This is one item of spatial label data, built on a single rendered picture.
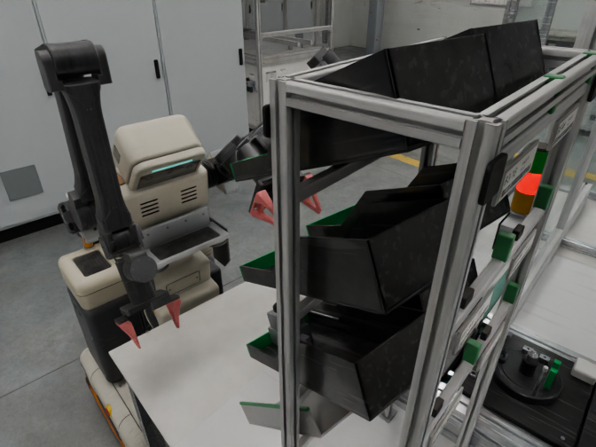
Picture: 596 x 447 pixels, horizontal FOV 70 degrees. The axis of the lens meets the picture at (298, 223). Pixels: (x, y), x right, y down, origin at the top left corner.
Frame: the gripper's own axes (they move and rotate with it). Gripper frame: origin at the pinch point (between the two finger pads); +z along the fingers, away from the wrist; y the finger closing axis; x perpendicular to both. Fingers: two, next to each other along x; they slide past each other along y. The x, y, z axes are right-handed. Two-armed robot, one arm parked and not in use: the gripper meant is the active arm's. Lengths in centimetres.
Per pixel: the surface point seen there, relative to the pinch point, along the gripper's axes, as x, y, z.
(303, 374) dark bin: -7.2, -21.7, 26.5
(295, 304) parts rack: -20.0, -23.7, 21.3
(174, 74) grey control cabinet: 148, 105, -247
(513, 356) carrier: 14, 33, 46
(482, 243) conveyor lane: 35, 82, 18
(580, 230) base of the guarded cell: 33, 129, 34
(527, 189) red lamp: -11, 45, 21
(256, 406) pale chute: 15.9, -21.7, 23.6
